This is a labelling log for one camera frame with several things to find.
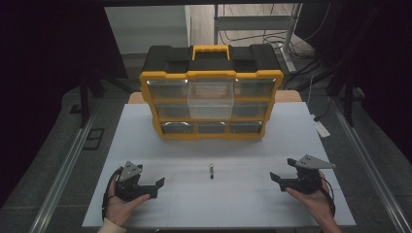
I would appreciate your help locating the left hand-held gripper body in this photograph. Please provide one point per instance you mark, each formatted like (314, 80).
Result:
(127, 186)

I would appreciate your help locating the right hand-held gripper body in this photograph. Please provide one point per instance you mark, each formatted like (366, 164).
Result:
(307, 181)

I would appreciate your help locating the small dark metal part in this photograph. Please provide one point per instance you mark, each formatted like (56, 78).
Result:
(211, 171)

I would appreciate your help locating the clear plastic drawer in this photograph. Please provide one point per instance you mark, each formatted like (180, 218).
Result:
(210, 100)

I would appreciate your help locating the person's right hand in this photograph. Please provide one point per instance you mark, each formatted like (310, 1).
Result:
(315, 204)

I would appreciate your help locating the person's left hand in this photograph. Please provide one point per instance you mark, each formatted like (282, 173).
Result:
(120, 210)

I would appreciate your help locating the white power strip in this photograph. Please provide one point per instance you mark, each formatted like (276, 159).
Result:
(321, 127)

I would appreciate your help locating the black metal stand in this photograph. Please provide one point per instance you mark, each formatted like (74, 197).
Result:
(349, 103)
(84, 100)

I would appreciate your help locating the yellow and black organizer cabinet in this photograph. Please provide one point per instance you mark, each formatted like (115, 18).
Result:
(210, 64)

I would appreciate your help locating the dark curtain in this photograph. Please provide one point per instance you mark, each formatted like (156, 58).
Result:
(42, 81)
(379, 64)

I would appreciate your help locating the black floor frame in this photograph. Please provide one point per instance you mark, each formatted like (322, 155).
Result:
(94, 138)

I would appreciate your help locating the aluminium rail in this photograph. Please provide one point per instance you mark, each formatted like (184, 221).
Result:
(372, 168)
(61, 181)

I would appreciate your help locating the grey metal desk frame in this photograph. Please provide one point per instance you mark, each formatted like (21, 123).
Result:
(252, 22)

